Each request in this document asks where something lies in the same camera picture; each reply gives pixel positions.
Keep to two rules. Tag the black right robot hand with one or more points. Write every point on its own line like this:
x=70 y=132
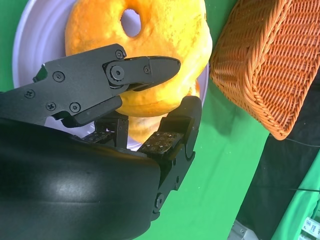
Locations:
x=75 y=187

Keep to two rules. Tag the lilac plate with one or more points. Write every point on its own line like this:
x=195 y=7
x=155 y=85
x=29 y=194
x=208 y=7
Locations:
x=37 y=37

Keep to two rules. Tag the orange striped bread bun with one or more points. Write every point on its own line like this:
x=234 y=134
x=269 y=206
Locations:
x=162 y=37

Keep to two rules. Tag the orange wicker basket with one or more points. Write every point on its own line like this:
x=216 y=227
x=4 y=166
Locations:
x=275 y=62

